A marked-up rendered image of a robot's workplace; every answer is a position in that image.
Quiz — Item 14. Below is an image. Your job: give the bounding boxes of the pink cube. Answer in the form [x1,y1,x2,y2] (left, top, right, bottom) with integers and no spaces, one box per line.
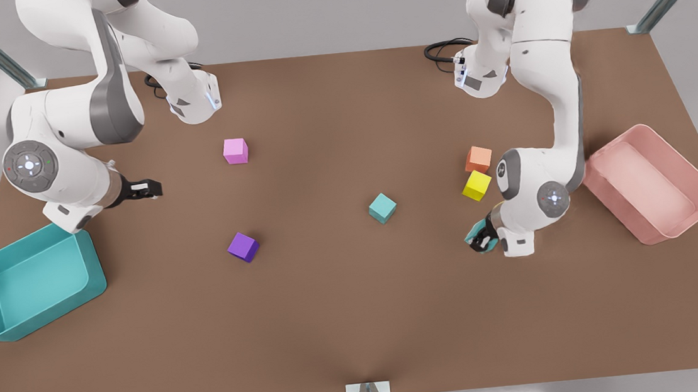
[222,137,250,167]

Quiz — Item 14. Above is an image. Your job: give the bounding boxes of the yellow cube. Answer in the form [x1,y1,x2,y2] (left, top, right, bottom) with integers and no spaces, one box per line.
[461,169,494,204]

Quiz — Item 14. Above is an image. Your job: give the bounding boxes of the pink plastic bin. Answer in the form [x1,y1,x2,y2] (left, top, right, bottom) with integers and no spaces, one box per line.
[578,119,698,252]

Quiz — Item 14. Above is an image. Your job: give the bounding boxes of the teal plastic bin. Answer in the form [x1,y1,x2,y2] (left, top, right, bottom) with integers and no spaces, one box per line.
[0,218,112,344]

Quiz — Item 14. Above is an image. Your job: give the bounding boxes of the teal cube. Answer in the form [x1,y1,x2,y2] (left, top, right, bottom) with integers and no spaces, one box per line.
[367,192,399,226]

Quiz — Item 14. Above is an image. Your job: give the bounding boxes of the purple cube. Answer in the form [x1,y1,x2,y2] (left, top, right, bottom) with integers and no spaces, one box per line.
[226,230,262,265]

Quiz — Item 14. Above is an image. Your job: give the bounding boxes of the black cable loop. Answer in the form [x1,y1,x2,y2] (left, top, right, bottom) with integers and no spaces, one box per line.
[423,36,479,77]
[142,61,207,102]

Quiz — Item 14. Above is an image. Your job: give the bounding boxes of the orange cube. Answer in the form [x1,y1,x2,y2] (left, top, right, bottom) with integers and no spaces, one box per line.
[463,144,495,176]

